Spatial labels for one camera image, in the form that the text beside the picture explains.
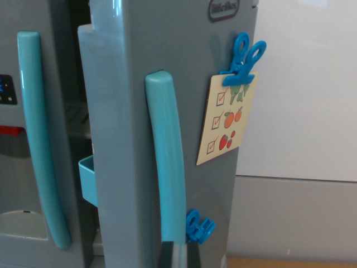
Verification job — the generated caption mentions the grey toy fridge door with logo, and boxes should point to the grey toy fridge door with logo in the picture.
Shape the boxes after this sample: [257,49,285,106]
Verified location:
[77,0,259,268]

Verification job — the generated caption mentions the oval brand logo badge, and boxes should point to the oval brand logo badge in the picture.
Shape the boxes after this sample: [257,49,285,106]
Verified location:
[208,0,240,22]

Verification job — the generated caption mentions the blue clip holding card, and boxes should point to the blue clip holding card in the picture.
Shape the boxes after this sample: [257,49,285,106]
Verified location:
[219,32,267,87]

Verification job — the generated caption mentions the toy fridge interior with shelf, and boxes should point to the toy fridge interior with shelf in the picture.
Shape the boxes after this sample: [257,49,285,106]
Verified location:
[65,0,104,268]

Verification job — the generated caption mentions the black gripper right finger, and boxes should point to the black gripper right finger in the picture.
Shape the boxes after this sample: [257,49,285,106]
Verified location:
[186,242,202,268]

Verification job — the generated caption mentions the cream grocery checklist card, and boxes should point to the cream grocery checklist card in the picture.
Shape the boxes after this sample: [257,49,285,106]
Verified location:
[196,71,259,166]

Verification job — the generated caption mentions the teal handle on dispenser door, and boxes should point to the teal handle on dispenser door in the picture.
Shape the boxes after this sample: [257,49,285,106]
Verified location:
[16,31,73,250]

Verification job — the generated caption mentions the teal handle on logo door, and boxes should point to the teal handle on logo door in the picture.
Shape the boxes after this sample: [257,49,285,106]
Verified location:
[144,70,187,243]

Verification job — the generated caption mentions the teal door bin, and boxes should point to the teal door bin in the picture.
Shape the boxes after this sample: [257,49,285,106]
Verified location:
[78,155,99,208]

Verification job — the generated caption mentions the black digital control panel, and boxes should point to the black digital control panel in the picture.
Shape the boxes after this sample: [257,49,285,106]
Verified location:
[0,74,18,106]

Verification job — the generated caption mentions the small blue clip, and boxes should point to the small blue clip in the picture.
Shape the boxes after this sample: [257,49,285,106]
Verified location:
[185,209,216,245]

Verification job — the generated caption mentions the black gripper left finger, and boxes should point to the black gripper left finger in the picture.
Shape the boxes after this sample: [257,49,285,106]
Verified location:
[157,241,176,268]

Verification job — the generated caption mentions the grey toy fridge dispenser door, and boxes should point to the grey toy fridge dispenser door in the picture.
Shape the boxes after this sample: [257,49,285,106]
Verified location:
[0,0,93,268]

